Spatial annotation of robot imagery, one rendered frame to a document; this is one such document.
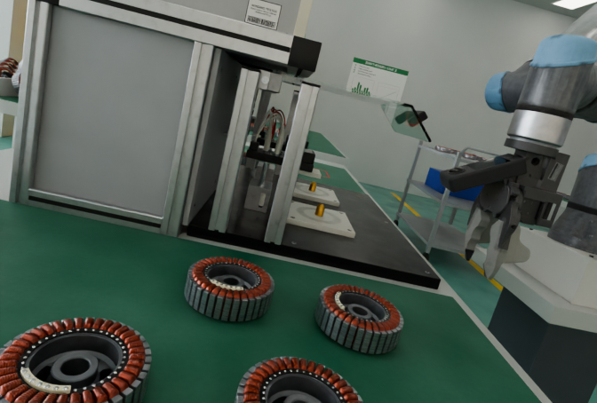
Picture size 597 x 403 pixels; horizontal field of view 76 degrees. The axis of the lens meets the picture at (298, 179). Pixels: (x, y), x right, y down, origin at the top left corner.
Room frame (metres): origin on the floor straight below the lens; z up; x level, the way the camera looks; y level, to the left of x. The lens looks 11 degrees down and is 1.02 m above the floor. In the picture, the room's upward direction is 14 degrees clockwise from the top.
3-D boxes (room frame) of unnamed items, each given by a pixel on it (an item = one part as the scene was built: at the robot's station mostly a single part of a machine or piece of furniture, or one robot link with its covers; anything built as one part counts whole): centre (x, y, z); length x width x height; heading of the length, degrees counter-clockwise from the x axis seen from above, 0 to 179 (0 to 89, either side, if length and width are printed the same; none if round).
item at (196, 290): (0.46, 0.05, 0.77); 0.11 x 0.11 x 0.04
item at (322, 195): (1.09, -0.05, 0.78); 0.15 x 0.15 x 0.01; 5
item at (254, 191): (0.83, 0.08, 0.80); 0.07 x 0.05 x 0.06; 5
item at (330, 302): (0.46, -0.12, 0.77); 0.11 x 0.11 x 0.04
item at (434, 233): (3.41, -1.41, 0.51); 1.01 x 0.60 x 1.01; 5
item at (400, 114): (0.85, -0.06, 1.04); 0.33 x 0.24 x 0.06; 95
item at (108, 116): (0.61, 0.32, 0.91); 0.28 x 0.03 x 0.32; 95
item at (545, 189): (0.59, -0.34, 0.98); 0.09 x 0.08 x 0.12; 95
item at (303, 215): (0.85, -0.07, 0.78); 0.15 x 0.15 x 0.01; 5
